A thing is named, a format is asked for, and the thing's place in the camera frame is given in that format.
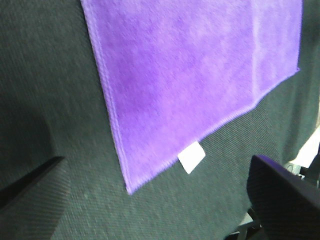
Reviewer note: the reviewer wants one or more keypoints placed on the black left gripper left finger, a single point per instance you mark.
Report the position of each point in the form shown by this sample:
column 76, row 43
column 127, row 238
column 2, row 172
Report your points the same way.
column 31, row 207

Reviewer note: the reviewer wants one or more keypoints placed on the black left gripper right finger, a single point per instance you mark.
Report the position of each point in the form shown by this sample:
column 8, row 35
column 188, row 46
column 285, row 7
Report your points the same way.
column 288, row 207

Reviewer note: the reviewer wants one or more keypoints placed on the purple microfiber towel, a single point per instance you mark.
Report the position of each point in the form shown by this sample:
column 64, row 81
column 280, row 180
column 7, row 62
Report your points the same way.
column 174, row 71

